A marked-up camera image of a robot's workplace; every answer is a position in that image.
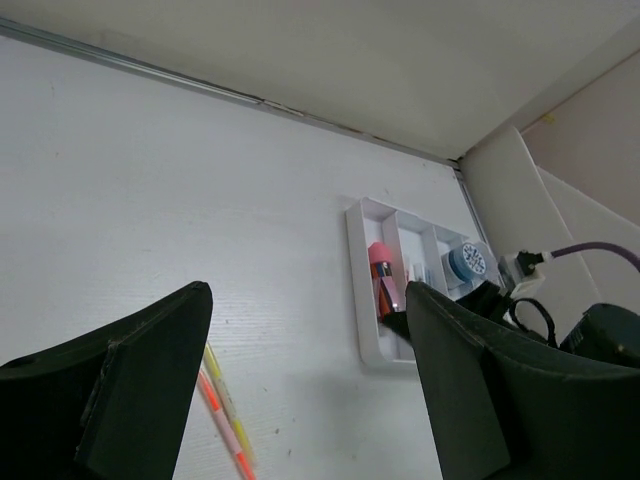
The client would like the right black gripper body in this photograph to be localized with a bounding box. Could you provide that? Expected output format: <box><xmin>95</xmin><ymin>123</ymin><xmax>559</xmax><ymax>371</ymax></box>
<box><xmin>456</xmin><ymin>281</ymin><xmax>639</xmax><ymax>368</ymax></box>

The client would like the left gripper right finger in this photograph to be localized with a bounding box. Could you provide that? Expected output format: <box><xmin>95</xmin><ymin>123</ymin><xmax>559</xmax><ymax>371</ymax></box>
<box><xmin>406</xmin><ymin>282</ymin><xmax>639</xmax><ymax>479</ymax></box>

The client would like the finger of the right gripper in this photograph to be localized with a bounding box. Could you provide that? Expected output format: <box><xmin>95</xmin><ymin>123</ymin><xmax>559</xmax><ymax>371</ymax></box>
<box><xmin>381</xmin><ymin>311</ymin><xmax>412</xmax><ymax>345</ymax></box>

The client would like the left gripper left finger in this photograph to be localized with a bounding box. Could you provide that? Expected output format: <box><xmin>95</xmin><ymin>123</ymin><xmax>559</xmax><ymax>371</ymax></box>
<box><xmin>1</xmin><ymin>281</ymin><xmax>213</xmax><ymax>479</ymax></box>

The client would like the pink capped marker case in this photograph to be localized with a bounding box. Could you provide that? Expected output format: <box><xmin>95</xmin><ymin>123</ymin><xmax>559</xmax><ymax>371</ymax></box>
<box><xmin>368</xmin><ymin>242</ymin><xmax>400</xmax><ymax>321</ymax></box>

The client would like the blue patterned round tin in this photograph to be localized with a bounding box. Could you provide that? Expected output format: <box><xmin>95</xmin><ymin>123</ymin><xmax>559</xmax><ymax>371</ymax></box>
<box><xmin>441</xmin><ymin>241</ymin><xmax>495</xmax><ymax>289</ymax></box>

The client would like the long yellow highlighter pen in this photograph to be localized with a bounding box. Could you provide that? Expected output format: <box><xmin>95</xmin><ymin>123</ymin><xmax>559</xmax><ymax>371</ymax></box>
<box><xmin>204</xmin><ymin>342</ymin><xmax>255</xmax><ymax>464</ymax></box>

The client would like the orange highlighter pen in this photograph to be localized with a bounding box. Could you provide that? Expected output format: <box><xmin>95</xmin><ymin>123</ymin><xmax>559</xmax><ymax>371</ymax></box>
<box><xmin>198</xmin><ymin>368</ymin><xmax>255</xmax><ymax>480</ymax></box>

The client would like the white divided organizer tray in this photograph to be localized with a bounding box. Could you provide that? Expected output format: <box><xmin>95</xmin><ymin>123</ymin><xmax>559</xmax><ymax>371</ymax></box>
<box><xmin>345</xmin><ymin>197</ymin><xmax>501</xmax><ymax>375</ymax></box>

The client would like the white folded cardboard panel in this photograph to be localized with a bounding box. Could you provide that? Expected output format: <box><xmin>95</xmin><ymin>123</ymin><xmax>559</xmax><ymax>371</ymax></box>
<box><xmin>460</xmin><ymin>127</ymin><xmax>639</xmax><ymax>327</ymax></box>

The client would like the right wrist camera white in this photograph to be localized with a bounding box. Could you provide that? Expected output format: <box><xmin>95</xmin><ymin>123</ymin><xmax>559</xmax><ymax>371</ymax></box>
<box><xmin>498</xmin><ymin>250</ymin><xmax>552</xmax><ymax>300</ymax></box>

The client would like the aluminium side rail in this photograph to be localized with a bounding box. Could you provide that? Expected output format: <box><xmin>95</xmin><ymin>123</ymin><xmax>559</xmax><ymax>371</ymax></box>
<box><xmin>1</xmin><ymin>17</ymin><xmax>487</xmax><ymax>241</ymax></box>

